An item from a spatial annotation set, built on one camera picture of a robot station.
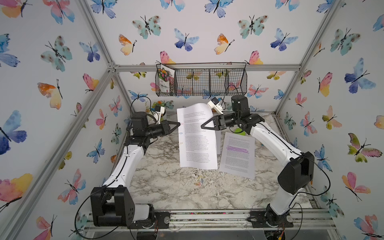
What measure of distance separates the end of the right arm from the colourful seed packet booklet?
0.38 m

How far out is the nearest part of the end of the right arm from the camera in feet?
2.09

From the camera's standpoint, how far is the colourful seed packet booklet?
0.88 metres
